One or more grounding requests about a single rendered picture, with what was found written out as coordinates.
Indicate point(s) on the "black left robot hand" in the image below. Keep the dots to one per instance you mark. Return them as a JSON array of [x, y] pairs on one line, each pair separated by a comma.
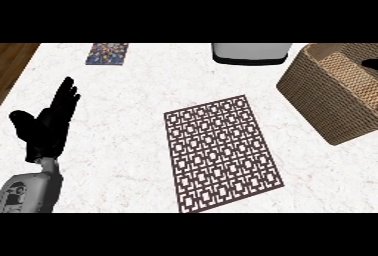
[[50, 128]]

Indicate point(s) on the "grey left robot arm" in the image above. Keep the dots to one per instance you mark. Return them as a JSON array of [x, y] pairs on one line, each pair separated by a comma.
[[30, 193]]

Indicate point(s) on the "brown patterned placemat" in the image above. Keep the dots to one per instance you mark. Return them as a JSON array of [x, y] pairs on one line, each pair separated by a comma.
[[222, 153]]

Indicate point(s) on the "brown wicker basket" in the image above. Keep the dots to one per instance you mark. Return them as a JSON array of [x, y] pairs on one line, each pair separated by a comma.
[[334, 93]]

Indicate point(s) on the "dark object in basket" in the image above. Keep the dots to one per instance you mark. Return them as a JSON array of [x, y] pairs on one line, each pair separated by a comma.
[[371, 63]]

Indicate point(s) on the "colourful patterned flat box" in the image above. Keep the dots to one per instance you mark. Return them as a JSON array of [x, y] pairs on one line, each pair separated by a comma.
[[107, 53]]

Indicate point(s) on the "white appliance with black base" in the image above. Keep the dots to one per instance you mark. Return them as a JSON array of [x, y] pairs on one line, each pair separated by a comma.
[[250, 53]]

